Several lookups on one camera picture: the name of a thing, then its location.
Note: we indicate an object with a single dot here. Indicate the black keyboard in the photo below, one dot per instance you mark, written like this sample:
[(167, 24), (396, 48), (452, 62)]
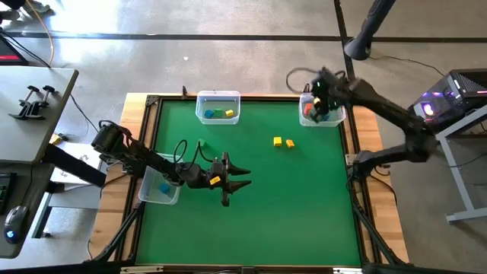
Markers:
[(5, 192)]

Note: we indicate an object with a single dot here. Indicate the black computer mouse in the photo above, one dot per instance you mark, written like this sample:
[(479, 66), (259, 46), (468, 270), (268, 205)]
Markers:
[(15, 222)]

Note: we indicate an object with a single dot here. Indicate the clear plastic bin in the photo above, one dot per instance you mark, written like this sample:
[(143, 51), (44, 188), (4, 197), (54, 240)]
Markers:
[(339, 120), (218, 120), (152, 192)]

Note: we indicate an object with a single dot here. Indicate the black desk leg beam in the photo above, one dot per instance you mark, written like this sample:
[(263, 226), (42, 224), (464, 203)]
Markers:
[(72, 163)]

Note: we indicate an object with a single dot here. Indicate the black screw clamp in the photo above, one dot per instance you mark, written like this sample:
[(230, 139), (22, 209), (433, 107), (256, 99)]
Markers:
[(28, 97), (43, 98)]

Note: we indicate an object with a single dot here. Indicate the small yellow object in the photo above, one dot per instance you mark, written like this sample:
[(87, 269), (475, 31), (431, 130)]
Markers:
[(55, 139)]

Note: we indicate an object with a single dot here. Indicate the yellow gripper tag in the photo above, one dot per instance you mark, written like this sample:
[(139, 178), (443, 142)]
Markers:
[(215, 180)]

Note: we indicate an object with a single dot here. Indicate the white metal bracket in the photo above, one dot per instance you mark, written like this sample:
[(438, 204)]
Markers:
[(354, 271)]

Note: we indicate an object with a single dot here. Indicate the black computer with lights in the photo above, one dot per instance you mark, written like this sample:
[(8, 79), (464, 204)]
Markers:
[(456, 95)]

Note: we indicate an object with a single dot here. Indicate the dark grey desk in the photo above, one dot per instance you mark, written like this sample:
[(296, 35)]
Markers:
[(32, 190)]

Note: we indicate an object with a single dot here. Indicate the yellow cube block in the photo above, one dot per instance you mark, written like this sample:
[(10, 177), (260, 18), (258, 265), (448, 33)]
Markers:
[(277, 141), (290, 143)]

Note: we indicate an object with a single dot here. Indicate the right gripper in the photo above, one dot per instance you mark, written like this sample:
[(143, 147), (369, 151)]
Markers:
[(327, 87)]

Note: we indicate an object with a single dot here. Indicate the red cylinder block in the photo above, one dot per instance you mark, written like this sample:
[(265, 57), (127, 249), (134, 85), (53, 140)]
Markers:
[(307, 109)]

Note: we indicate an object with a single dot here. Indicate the small yellow block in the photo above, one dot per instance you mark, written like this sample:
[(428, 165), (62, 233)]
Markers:
[(229, 112)]

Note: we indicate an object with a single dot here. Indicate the blue cylinder block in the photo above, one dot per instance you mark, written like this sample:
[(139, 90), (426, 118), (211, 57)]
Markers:
[(209, 113)]

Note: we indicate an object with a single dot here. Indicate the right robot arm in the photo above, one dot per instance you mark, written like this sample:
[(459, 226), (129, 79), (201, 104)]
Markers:
[(388, 106)]

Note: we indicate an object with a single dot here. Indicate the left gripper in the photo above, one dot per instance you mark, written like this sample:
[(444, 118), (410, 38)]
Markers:
[(224, 177)]

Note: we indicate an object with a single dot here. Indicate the black table frame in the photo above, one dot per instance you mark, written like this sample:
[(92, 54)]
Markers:
[(354, 137)]

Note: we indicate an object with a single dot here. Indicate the silver aluminium extrusion piece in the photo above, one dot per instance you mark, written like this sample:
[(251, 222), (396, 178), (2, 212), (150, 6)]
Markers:
[(141, 269)]

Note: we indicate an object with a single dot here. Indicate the black floor stand pole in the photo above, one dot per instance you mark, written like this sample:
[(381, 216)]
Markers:
[(365, 38)]

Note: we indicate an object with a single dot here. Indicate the small green block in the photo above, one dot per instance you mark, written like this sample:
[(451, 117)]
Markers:
[(202, 143)]

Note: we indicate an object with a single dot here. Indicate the green cube block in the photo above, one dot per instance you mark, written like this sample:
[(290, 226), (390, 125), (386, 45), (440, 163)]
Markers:
[(217, 112)]

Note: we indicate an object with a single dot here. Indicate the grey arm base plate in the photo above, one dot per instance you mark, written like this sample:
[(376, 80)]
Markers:
[(350, 158)]

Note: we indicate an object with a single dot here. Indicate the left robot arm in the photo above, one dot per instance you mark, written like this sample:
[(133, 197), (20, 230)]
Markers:
[(152, 160)]

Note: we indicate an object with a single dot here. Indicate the white sheet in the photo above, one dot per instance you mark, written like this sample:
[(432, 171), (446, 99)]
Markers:
[(85, 152)]

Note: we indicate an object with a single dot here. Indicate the black spring clip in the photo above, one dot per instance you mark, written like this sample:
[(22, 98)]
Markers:
[(306, 88), (184, 92)]

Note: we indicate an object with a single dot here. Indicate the green table mat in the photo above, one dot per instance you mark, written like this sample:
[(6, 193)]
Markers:
[(285, 209)]

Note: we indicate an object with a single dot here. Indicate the black device with red strip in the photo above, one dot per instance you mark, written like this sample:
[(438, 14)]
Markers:
[(9, 57)]

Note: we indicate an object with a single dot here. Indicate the grey metal table frame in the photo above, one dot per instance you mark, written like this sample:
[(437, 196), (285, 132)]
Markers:
[(455, 171)]

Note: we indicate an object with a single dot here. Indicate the black diagonal frame strut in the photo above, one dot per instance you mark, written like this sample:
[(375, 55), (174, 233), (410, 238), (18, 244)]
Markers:
[(385, 243), (118, 234)]

